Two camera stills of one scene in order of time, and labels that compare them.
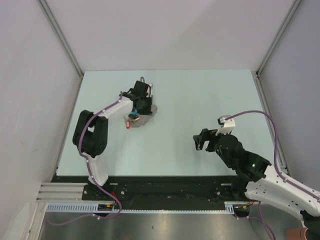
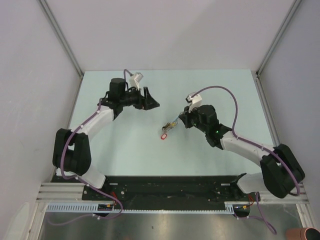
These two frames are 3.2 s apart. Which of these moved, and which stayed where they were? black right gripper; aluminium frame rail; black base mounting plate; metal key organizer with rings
Moved: metal key organizer with rings; black right gripper
Stayed: aluminium frame rail; black base mounting plate
